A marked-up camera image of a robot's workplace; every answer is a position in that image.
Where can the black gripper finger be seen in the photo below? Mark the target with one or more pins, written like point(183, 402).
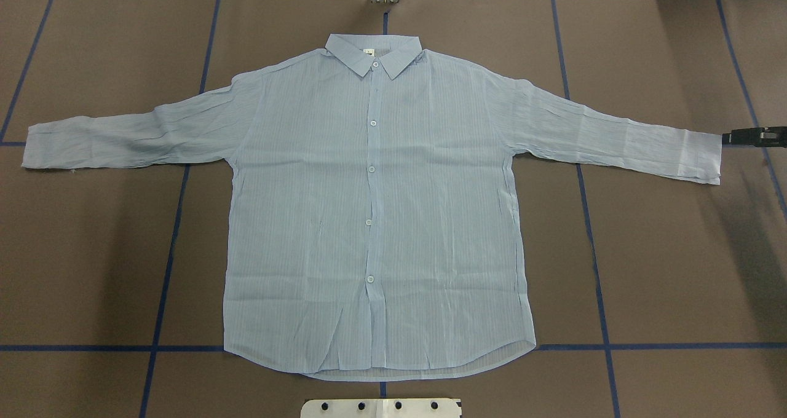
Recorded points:
point(756, 136)

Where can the light blue button-up shirt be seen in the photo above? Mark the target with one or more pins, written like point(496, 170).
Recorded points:
point(374, 228)

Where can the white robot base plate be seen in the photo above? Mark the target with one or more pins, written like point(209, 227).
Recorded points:
point(383, 407)

